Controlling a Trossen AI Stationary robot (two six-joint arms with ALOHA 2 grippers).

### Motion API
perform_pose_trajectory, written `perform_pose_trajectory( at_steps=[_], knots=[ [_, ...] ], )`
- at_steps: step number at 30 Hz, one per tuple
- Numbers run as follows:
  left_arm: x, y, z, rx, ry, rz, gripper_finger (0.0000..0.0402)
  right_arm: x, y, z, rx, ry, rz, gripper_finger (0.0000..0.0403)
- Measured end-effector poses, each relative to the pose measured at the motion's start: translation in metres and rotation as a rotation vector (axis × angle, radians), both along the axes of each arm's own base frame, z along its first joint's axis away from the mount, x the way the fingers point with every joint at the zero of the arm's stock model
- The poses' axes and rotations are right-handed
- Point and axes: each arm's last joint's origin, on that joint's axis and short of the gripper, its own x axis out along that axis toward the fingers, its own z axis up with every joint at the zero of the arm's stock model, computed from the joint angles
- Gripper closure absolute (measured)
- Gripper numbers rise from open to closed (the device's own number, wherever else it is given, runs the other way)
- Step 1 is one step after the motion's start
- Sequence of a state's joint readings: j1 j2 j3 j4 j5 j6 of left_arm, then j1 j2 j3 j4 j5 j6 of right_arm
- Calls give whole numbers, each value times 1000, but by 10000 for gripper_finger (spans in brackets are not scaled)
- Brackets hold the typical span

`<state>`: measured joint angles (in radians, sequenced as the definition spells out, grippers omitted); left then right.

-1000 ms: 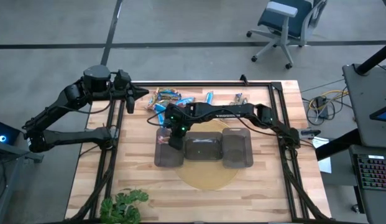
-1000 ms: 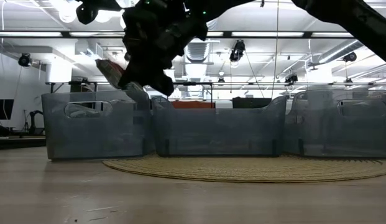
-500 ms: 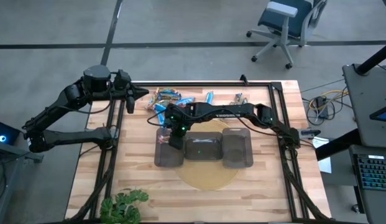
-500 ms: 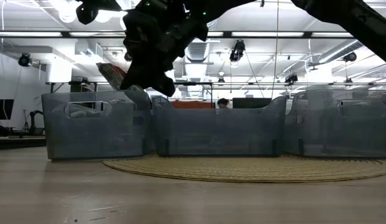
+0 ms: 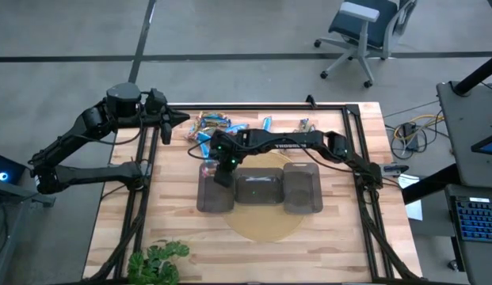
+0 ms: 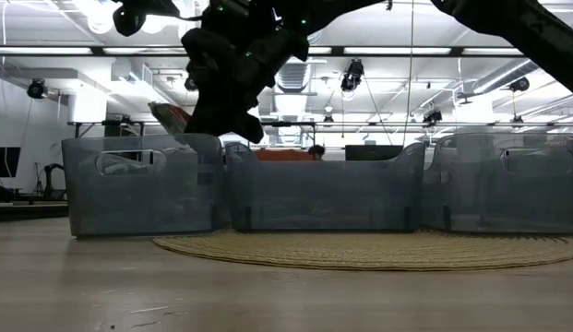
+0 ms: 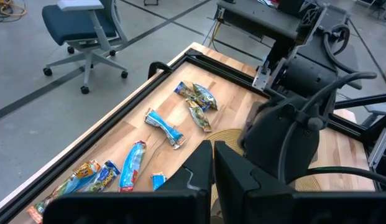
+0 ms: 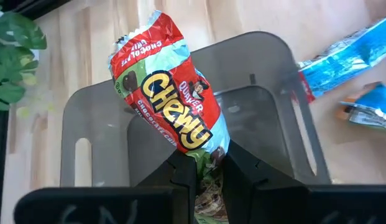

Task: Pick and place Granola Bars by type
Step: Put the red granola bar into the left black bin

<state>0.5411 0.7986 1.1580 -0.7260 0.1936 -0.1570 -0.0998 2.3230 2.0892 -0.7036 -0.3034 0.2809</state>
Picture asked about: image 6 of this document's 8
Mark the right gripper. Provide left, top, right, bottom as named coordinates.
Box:
left=182, top=27, right=310, bottom=145

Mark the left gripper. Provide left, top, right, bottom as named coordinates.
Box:
left=111, top=0, right=206, bottom=39

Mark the red-ended chewy granola bar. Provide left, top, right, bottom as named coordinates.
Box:
left=148, top=101, right=191, bottom=136

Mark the orange partition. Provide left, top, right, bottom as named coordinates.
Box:
left=255, top=148, right=315, bottom=162

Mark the translucent grey plastic bin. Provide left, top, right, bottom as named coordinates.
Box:
left=419, top=132, right=573, bottom=235
left=61, top=133, right=226, bottom=240
left=223, top=141, right=427, bottom=233

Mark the black monitor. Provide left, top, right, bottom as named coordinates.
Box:
left=344, top=144, right=404, bottom=162

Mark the round woven yellow placemat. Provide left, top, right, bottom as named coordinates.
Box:
left=150, top=227, right=573, bottom=272

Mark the black tripod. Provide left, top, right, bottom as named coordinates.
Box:
left=31, top=160, right=45, bottom=197

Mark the dark low table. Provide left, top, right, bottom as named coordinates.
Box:
left=0, top=198, right=69, bottom=223

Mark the ribbed silver air duct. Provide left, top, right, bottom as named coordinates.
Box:
left=275, top=62, right=313, bottom=93

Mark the long ceiling light rail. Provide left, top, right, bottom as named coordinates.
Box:
left=0, top=44, right=573, bottom=58

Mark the dark wall screen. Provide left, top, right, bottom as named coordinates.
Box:
left=0, top=147, right=22, bottom=179

